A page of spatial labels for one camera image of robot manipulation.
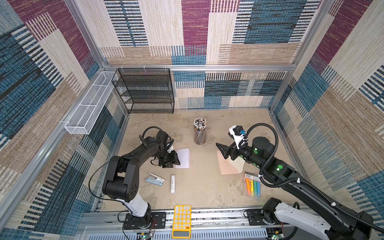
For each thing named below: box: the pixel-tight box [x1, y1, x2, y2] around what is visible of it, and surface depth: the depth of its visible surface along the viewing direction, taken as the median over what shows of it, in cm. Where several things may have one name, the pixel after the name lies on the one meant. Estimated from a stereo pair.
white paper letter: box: [175, 147, 190, 169], surface depth 95 cm
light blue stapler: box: [145, 172, 165, 187], surface depth 86 cm
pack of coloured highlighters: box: [244, 171, 261, 201], surface depth 83 cm
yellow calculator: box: [172, 205, 192, 239], surface depth 74 cm
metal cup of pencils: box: [193, 117, 208, 145], surface depth 91 cm
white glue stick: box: [170, 174, 176, 194], surface depth 85 cm
